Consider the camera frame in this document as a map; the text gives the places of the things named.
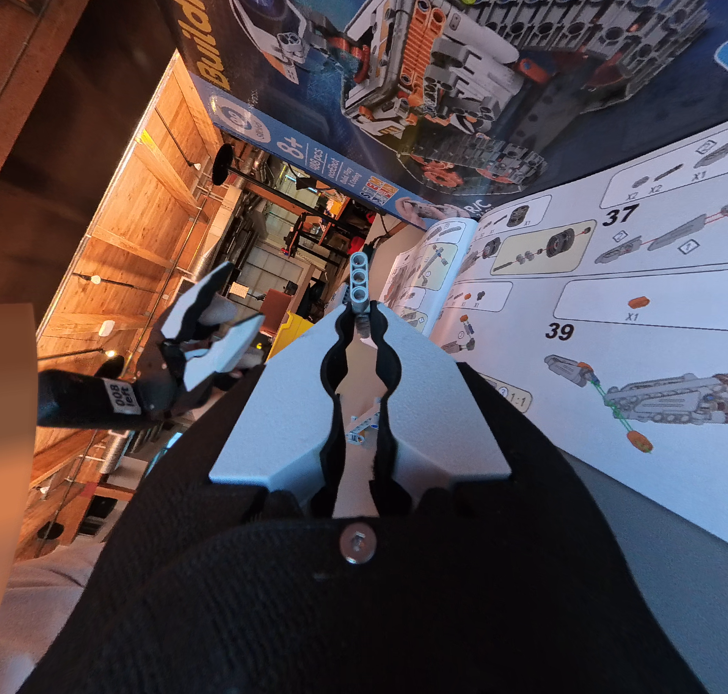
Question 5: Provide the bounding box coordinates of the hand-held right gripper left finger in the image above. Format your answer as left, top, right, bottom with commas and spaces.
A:
208, 302, 350, 517

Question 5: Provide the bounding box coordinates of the open instruction booklet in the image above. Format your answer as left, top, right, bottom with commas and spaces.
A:
378, 120, 728, 536

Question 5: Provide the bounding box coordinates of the person's white shirt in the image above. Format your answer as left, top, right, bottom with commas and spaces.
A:
0, 537, 111, 694

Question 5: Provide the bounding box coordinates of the blue toy kit box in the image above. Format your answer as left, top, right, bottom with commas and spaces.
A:
139, 0, 728, 234

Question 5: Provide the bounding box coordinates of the grey building frame piece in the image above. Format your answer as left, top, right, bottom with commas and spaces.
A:
348, 251, 375, 339

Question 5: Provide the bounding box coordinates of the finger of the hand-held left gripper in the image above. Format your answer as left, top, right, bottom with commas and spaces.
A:
161, 261, 238, 345
183, 313, 266, 392

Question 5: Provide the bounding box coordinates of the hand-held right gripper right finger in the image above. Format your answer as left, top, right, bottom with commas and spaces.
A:
364, 302, 513, 517

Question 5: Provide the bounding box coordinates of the yellow storage bin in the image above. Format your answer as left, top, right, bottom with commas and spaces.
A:
266, 310, 315, 360

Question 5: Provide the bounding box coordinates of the grey long cross beam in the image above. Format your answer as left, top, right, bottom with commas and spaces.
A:
346, 395, 383, 449

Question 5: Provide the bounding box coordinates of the brown chair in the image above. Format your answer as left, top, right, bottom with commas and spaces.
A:
263, 287, 303, 337

